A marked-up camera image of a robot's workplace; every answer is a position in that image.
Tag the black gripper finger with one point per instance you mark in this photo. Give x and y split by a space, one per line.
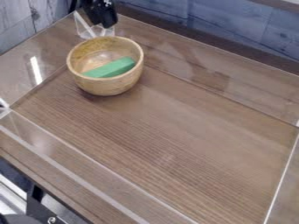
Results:
101 11

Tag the green rectangular stick block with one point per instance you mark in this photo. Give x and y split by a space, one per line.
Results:
113 69

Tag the wooden bowl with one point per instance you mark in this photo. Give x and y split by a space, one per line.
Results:
97 53

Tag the clear acrylic tray wall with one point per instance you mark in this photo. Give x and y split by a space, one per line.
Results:
197 147

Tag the black table frame bracket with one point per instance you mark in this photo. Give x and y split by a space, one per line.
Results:
49 210

